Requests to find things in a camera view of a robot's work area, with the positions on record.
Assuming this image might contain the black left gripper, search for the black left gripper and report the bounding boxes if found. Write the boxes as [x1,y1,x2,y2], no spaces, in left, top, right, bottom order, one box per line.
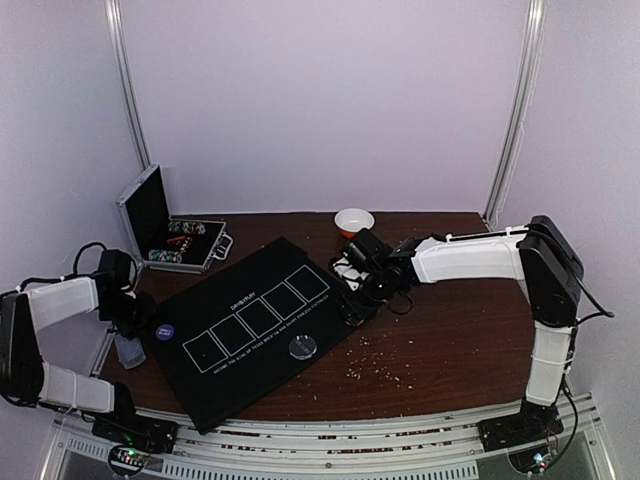
[100,289,161,340]

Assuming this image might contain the purple small blind button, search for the purple small blind button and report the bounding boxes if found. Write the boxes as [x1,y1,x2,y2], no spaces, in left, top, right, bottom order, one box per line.
[155,323,175,341]

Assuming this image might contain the poker chip row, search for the poker chip row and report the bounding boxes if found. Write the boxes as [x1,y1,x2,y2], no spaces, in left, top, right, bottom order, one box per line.
[148,249,183,264]
[168,220,207,236]

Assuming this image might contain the black dealer button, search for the black dealer button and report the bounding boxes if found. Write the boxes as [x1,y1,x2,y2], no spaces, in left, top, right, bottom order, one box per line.
[288,334,317,361]

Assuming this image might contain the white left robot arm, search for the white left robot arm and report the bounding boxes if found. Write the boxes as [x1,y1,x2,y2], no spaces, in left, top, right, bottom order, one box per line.
[1,276,156,444]

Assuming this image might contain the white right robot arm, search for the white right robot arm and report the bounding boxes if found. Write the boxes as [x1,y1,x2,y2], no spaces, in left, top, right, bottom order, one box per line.
[329,215,584,442]

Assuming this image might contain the grey playing card deck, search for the grey playing card deck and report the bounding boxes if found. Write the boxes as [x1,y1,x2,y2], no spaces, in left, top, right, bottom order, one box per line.
[115,335,146,370]

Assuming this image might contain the white and red bowl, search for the white and red bowl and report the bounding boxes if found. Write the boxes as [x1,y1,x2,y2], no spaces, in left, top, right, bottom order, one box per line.
[334,208,375,238]

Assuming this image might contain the aluminium poker chip case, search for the aluminium poker chip case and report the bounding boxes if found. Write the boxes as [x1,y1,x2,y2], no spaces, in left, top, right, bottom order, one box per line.
[116,165,234,274]

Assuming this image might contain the black all-in triangle plaque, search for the black all-in triangle plaque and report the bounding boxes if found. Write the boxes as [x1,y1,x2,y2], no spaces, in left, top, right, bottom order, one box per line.
[167,236,186,245]

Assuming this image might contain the black poker play mat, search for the black poker play mat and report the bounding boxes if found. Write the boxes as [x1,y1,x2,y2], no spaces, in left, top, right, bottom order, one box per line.
[142,237,354,434]

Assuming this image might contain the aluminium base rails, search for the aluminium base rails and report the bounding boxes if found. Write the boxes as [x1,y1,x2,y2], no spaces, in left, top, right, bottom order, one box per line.
[39,392,609,480]

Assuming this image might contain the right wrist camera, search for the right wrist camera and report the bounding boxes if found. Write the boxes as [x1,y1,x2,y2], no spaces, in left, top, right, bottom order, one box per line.
[341,228,393,271]

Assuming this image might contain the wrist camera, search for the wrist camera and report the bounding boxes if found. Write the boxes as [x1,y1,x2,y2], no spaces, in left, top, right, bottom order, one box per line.
[341,228,393,271]
[98,249,138,285]

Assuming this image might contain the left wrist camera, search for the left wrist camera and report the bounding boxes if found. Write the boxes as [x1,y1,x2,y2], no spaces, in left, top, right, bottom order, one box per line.
[98,249,138,285]

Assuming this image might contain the right aluminium frame post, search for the right aluminium frame post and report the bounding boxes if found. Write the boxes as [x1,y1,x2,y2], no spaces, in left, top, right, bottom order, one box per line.
[483,0,547,227]

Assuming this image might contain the aluminium frame post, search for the aluminium frame post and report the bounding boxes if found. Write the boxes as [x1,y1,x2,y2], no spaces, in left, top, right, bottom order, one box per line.
[483,0,547,227]
[105,0,151,170]

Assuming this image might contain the left aluminium frame post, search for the left aluminium frame post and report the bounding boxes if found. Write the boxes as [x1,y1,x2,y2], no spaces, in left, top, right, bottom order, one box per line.
[105,0,151,170]

